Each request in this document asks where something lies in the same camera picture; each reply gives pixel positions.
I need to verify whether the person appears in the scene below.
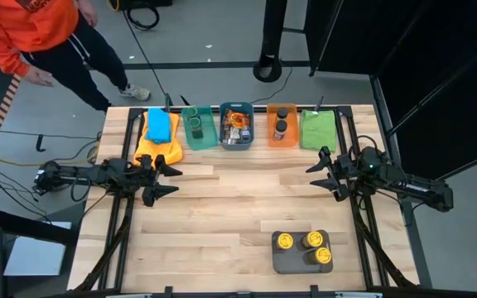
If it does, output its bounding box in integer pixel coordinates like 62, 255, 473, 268
0, 0, 152, 113

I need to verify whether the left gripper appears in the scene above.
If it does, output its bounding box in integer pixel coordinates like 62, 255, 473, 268
130, 153, 184, 208

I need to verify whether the orange plastic bin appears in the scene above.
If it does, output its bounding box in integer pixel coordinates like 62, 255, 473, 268
266, 103, 300, 149

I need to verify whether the orange black hazard strip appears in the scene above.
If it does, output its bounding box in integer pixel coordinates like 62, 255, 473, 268
0, 74, 22, 155

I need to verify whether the curved thin black cable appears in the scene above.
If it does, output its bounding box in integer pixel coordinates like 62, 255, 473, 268
250, 67, 294, 104

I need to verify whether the black pole stand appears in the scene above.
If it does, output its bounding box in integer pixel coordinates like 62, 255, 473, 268
253, 0, 289, 83

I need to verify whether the grey metal stand frame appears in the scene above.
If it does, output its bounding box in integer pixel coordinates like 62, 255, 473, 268
369, 74, 436, 290

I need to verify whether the person's shoe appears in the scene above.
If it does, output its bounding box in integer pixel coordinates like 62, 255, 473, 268
118, 84, 152, 102

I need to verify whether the black curtain panel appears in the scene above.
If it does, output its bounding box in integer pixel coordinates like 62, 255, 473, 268
304, 0, 477, 195

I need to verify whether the black side stand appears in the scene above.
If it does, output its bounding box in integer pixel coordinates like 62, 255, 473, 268
0, 204, 78, 298

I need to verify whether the long thin black cable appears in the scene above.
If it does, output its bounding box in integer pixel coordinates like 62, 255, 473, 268
121, 8, 169, 97

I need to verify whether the black metal table frame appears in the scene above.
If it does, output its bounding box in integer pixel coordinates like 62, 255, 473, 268
72, 105, 420, 298

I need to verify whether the yellow cloth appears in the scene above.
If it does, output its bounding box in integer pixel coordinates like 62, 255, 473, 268
133, 110, 185, 166

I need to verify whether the teal plastic bin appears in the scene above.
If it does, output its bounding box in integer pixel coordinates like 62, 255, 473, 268
181, 105, 219, 151

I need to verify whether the yellow floor cable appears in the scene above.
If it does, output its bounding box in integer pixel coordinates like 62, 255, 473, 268
0, 140, 101, 166

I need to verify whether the yellow lid spice jar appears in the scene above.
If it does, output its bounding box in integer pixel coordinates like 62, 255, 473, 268
307, 247, 333, 266
302, 230, 325, 251
275, 232, 294, 251

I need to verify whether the white board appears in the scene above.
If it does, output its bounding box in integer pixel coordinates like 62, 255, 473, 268
2, 221, 73, 277

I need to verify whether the blue plastic bin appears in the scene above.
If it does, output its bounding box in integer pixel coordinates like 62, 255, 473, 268
219, 102, 256, 151

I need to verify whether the person's hand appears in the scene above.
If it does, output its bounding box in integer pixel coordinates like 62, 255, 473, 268
21, 65, 55, 88
76, 0, 99, 28

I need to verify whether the black lid jar purple label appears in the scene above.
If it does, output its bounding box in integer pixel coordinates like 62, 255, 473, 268
273, 119, 289, 142

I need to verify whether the orange spice pouch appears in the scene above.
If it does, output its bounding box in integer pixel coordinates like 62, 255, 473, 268
226, 110, 251, 130

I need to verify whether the grey plastic tray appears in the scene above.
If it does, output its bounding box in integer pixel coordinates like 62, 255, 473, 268
271, 229, 334, 275

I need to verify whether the coiled black cable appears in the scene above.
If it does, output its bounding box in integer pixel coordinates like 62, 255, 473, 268
126, 6, 161, 31

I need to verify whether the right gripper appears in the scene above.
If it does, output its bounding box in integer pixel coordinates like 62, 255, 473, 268
306, 146, 362, 203

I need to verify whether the green cloth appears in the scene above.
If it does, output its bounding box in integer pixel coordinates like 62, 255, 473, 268
299, 109, 338, 153

